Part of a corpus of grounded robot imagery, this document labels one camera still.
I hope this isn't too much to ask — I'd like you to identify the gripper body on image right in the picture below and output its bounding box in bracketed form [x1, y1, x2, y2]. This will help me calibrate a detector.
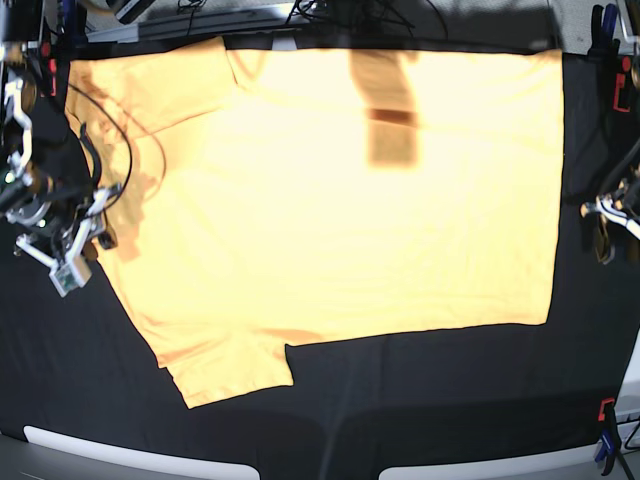
[580, 184, 639, 239]

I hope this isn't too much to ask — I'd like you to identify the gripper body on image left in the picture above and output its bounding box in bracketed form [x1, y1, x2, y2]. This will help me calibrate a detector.
[1, 174, 108, 250]

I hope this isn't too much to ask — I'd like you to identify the orange t-shirt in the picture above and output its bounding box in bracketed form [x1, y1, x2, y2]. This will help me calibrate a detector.
[65, 38, 564, 408]

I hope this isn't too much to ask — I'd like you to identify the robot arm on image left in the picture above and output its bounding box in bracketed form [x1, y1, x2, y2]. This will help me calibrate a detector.
[1, 43, 124, 288]

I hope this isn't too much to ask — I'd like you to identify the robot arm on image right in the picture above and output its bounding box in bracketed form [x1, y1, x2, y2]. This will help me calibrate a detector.
[580, 141, 639, 265]

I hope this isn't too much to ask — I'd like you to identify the black table cloth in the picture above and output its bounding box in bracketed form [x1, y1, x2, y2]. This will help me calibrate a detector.
[1, 47, 639, 479]

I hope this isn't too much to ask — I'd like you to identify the red clamp far right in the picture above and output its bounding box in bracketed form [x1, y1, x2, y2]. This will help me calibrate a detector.
[612, 56, 632, 113]

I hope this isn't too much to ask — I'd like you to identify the red clamp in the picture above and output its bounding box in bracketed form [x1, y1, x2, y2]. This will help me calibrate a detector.
[37, 40, 57, 98]
[594, 397, 621, 476]
[612, 56, 632, 113]

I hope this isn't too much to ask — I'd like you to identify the red clamp far left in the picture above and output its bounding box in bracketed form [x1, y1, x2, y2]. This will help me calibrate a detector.
[37, 40, 57, 98]

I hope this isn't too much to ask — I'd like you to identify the blue clamp far left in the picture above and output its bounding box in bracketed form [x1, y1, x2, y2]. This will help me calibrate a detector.
[57, 0, 87, 47]

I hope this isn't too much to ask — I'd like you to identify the blue clamp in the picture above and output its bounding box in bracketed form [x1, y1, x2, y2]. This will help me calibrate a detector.
[57, 0, 87, 47]
[587, 3, 620, 58]

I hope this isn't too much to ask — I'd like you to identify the blue clamp far right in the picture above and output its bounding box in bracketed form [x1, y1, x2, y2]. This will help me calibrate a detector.
[587, 3, 620, 58]

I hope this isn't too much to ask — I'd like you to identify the red clamp near right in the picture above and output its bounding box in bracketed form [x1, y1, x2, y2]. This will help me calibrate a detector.
[594, 397, 621, 476]

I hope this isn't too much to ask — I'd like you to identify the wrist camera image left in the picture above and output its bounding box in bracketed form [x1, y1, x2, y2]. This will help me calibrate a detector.
[49, 255, 91, 298]

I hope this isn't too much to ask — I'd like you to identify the black looping cable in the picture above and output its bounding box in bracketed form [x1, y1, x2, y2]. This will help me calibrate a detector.
[64, 79, 169, 201]

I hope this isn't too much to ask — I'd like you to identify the black cable bundle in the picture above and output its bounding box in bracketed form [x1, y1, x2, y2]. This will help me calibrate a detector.
[174, 0, 451, 36]

